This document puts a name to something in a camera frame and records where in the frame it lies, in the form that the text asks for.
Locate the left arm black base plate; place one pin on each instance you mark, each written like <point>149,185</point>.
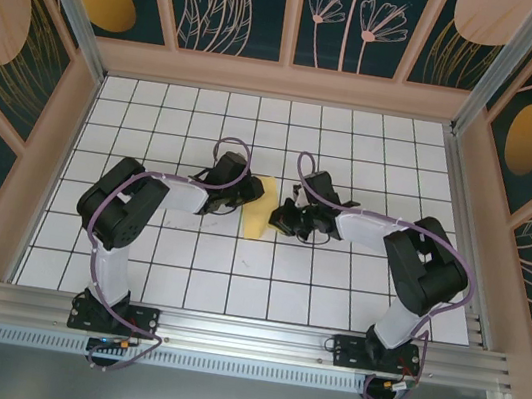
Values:
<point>145,319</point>

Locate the aluminium frame post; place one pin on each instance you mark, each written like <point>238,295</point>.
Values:
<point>77,12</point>
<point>506,65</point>

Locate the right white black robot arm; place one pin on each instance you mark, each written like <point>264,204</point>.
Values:
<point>427,270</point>

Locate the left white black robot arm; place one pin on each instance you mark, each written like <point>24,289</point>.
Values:
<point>118,206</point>

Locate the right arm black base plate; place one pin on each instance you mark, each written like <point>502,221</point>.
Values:
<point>348,351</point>

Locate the aluminium side rail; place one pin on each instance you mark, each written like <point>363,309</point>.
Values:
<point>455,161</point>

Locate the yellow power connector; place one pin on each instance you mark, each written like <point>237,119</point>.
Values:
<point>124,343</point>
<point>389,384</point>

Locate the long aluminium mounting rail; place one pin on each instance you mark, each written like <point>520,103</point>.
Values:
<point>245,333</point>

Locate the yellow cloth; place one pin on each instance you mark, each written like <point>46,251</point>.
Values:
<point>254,225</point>

